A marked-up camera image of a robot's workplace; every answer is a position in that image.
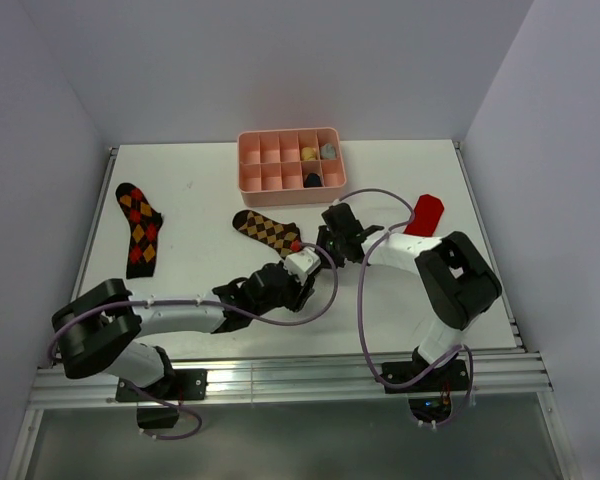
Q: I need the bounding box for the brown yellow argyle sock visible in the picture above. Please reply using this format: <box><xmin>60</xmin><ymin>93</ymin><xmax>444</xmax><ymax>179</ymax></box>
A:
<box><xmin>232</xmin><ymin>210</ymin><xmax>301</xmax><ymax>259</ymax></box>

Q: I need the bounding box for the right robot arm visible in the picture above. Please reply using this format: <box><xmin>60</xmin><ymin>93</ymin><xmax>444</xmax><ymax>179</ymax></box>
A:
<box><xmin>318</xmin><ymin>202</ymin><xmax>502</xmax><ymax>390</ymax></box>

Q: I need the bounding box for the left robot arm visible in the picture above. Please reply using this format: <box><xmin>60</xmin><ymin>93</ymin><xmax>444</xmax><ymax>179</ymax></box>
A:
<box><xmin>47</xmin><ymin>261</ymin><xmax>317</xmax><ymax>399</ymax></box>

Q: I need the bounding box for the dark navy rolled sock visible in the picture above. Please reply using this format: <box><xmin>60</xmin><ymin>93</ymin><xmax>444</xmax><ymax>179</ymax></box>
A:
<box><xmin>303</xmin><ymin>173</ymin><xmax>322</xmax><ymax>188</ymax></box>

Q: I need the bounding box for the grey rolled sock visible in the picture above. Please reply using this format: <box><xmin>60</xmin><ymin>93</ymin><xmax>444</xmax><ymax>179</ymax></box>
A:
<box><xmin>320</xmin><ymin>143</ymin><xmax>338</xmax><ymax>160</ymax></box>

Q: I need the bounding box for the red christmas sock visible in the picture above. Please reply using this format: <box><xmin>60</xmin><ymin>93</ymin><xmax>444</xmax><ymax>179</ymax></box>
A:
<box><xmin>404</xmin><ymin>194</ymin><xmax>444</xmax><ymax>237</ymax></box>

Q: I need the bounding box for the yellow rolled sock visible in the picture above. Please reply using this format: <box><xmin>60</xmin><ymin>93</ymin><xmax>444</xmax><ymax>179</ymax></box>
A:
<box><xmin>300</xmin><ymin>147</ymin><xmax>317</xmax><ymax>161</ymax></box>

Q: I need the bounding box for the pink divided organizer box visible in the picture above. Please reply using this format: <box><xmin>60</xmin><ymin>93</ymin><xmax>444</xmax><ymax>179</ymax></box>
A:
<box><xmin>237</xmin><ymin>127</ymin><xmax>347</xmax><ymax>207</ymax></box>

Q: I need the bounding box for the red orange argyle sock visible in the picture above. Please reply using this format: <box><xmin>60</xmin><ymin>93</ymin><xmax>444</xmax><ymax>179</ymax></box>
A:
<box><xmin>115</xmin><ymin>182</ymin><xmax>164</xmax><ymax>279</ymax></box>

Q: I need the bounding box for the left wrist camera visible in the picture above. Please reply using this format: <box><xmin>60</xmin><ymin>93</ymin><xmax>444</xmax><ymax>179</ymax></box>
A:
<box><xmin>283</xmin><ymin>241</ymin><xmax>322</xmax><ymax>285</ymax></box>

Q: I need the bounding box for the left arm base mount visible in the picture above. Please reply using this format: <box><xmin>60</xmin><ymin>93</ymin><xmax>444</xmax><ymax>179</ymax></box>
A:
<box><xmin>115</xmin><ymin>368</ymin><xmax>209</xmax><ymax>431</ymax></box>

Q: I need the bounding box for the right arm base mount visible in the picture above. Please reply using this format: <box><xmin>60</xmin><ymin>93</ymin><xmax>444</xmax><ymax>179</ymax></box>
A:
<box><xmin>381</xmin><ymin>356</ymin><xmax>473</xmax><ymax>424</ymax></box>

